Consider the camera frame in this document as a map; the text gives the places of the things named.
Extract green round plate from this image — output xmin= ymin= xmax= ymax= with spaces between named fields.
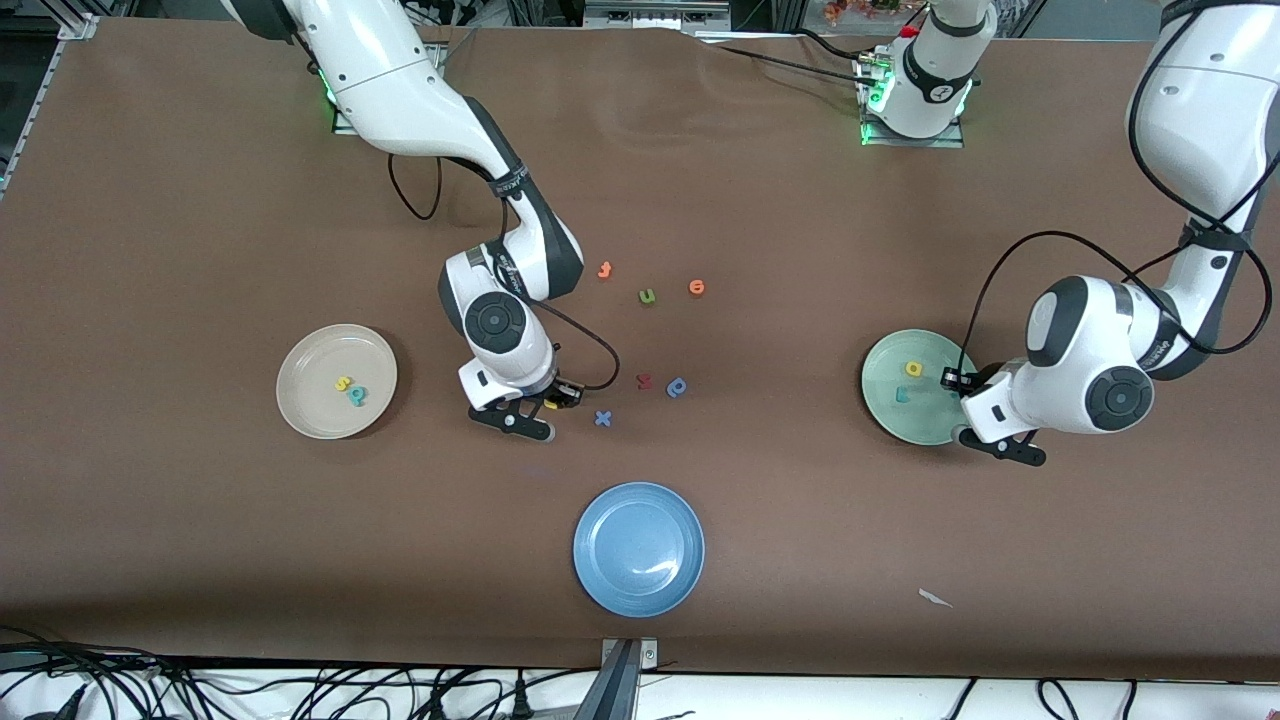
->
xmin=861 ymin=329 xmax=983 ymax=446

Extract beige round plate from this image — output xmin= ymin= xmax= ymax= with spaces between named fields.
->
xmin=276 ymin=323 xmax=399 ymax=440

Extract blue round plate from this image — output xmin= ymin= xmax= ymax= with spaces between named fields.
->
xmin=573 ymin=482 xmax=706 ymax=618

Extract brown table cover sheet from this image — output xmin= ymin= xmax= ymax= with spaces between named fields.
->
xmin=0 ymin=15 xmax=1280 ymax=683

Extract grey power strip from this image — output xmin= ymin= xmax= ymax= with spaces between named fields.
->
xmin=583 ymin=0 xmax=731 ymax=29

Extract orange artificial flowers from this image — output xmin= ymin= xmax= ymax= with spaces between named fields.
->
xmin=823 ymin=0 xmax=926 ymax=26

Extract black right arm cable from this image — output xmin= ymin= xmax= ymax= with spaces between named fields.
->
xmin=386 ymin=150 xmax=621 ymax=391

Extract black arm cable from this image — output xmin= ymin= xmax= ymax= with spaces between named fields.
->
xmin=386 ymin=150 xmax=621 ymax=391
xmin=962 ymin=0 xmax=1280 ymax=391

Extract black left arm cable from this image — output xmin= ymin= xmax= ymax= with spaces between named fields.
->
xmin=962 ymin=0 xmax=1280 ymax=391

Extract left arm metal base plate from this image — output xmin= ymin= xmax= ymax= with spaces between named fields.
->
xmin=860 ymin=52 xmax=967 ymax=150

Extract thin black looped cable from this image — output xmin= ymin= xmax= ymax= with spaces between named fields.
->
xmin=1038 ymin=678 xmax=1083 ymax=720

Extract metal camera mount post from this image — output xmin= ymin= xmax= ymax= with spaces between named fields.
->
xmin=575 ymin=638 xmax=659 ymax=720

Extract long black base cable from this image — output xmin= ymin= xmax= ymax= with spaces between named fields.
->
xmin=700 ymin=38 xmax=881 ymax=91

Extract short black base cable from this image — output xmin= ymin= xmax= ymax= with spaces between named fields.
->
xmin=795 ymin=26 xmax=869 ymax=64

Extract thick black floor cable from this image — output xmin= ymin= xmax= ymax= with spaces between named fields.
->
xmin=0 ymin=640 xmax=166 ymax=669

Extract aluminium table side rail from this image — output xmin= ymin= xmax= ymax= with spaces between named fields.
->
xmin=0 ymin=38 xmax=63 ymax=201

